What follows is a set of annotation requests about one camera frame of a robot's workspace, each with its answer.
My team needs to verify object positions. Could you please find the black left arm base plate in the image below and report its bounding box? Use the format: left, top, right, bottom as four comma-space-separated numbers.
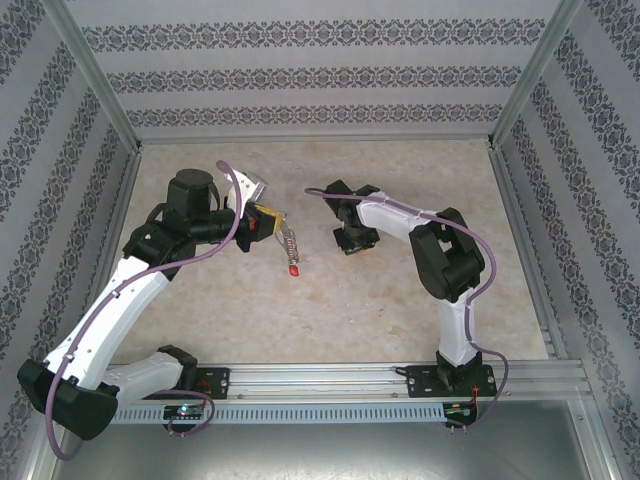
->
192, 366, 232, 401

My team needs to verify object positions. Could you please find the aluminium corner post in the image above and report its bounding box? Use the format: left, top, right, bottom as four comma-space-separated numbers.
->
38, 0, 144, 151
485, 0, 587, 150

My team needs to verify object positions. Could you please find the small circuit board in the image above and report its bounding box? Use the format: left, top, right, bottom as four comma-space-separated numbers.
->
444, 401, 479, 421
163, 403, 209, 421

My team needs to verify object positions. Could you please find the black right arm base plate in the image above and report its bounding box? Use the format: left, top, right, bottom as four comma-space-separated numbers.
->
404, 363, 499, 400

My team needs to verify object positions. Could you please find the slotted grey cable duct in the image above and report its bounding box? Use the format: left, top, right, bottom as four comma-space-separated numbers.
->
112, 403, 446, 424

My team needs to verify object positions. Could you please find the aluminium mounting rail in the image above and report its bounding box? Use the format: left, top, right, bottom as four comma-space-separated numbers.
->
107, 362, 586, 401

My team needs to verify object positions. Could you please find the steel sheet panel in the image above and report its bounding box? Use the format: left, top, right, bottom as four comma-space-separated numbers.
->
22, 399, 624, 480

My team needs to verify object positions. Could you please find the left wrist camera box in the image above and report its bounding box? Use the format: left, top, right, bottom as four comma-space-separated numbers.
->
223, 168, 270, 217

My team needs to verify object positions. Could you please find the aluminium side rail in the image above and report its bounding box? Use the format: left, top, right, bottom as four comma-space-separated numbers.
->
67, 144, 146, 366
488, 144, 569, 360

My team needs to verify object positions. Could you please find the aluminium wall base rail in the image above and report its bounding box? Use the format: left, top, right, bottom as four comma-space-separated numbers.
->
137, 135, 494, 147

